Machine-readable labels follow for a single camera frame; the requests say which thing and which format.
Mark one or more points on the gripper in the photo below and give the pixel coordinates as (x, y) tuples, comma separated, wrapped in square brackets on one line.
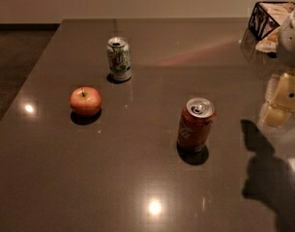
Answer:
[(291, 40)]

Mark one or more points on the red coke can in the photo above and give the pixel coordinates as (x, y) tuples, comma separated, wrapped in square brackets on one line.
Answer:
[(195, 124)]

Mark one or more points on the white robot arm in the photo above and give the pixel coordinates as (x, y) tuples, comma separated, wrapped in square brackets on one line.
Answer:
[(285, 48)]

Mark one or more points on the white green soda can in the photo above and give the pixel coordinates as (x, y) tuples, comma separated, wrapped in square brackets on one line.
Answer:
[(119, 59)]

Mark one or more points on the red apple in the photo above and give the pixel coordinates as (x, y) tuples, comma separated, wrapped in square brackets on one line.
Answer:
[(86, 101)]

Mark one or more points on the black wire basket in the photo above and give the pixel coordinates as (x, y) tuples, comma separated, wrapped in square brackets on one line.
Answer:
[(265, 22)]

